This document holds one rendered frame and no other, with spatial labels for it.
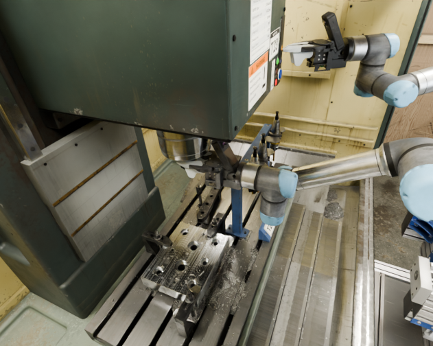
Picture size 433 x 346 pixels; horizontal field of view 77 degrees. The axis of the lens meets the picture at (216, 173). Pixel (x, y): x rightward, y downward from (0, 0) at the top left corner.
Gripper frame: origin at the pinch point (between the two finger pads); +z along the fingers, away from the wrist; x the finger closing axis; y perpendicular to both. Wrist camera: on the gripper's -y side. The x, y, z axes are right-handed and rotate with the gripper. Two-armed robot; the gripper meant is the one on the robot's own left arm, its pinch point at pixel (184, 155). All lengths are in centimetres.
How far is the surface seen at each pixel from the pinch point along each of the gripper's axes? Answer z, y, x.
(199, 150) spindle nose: -7.9, -6.0, -4.1
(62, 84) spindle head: 27.6, -24.2, -12.4
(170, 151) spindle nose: -0.8, -6.6, -8.0
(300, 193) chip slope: -33, 66, 73
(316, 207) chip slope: -43, 68, 67
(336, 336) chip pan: -61, 72, -1
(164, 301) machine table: 1, 49, -24
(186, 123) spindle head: -10.1, -19.0, -12.5
